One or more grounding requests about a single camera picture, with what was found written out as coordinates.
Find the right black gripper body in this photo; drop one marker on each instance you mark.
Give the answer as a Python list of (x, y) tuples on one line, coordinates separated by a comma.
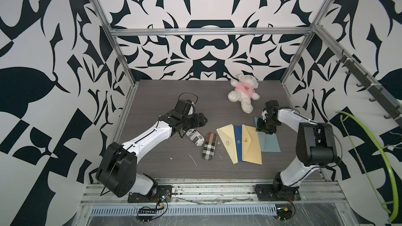
[(266, 126)]

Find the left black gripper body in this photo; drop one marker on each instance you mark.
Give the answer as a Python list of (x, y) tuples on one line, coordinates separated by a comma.
[(192, 122)]

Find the light blue envelope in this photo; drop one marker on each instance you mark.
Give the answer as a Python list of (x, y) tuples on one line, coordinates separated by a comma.
[(268, 143)]

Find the tan envelope gold emblem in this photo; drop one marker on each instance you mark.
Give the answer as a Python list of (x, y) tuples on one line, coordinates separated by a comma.
[(251, 150)]

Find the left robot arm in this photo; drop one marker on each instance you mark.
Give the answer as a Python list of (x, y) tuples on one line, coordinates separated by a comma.
[(118, 168)]

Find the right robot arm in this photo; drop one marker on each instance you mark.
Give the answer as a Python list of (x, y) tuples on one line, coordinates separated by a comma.
[(315, 145)]

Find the dark blue envelope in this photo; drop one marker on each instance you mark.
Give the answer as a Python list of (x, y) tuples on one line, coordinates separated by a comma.
[(238, 139)]

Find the cream envelope left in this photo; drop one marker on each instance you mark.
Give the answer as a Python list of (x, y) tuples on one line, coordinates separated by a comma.
[(227, 137)]

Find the white black patterned glasses case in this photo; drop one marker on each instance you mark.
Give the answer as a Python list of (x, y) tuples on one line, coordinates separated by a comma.
[(195, 137)]

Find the brown plaid glasses case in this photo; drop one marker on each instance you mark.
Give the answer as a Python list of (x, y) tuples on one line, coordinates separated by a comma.
[(209, 146)]

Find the white plush bear pink shirt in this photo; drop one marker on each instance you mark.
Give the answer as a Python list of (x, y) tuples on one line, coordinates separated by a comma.
[(244, 92)]

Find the right black connector board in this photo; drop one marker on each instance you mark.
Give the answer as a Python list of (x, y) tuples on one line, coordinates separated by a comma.
[(284, 214)]

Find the black connector board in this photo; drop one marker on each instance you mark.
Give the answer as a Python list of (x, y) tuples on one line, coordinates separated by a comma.
[(284, 214), (147, 214)]

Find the left black connector board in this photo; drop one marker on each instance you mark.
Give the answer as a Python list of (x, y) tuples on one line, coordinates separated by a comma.
[(147, 214)]

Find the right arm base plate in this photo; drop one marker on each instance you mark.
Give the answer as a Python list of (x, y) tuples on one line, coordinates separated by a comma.
[(271, 193)]

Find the black hook rail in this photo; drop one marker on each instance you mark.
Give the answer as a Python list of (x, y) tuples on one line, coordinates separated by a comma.
[(377, 90)]

